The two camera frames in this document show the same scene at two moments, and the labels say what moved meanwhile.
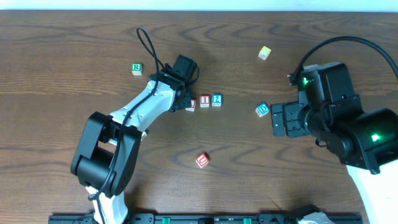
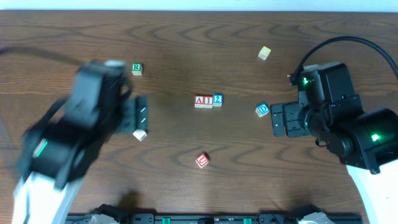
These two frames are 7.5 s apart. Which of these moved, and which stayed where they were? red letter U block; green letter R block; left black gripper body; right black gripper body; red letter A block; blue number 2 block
Moved: left black gripper body; red letter A block
Stayed: blue number 2 block; red letter U block; green letter R block; right black gripper body
